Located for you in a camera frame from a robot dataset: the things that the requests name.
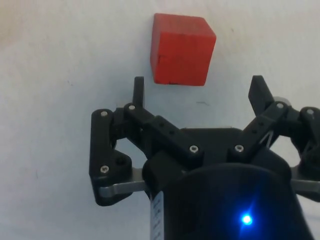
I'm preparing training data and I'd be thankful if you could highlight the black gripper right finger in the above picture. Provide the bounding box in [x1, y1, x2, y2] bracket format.
[226, 74, 320, 201]

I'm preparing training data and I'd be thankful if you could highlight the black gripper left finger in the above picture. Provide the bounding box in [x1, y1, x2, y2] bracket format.
[88, 76, 205, 207]

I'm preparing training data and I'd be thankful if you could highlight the red wooden cube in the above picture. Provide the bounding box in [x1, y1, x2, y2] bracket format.
[149, 12, 217, 87]

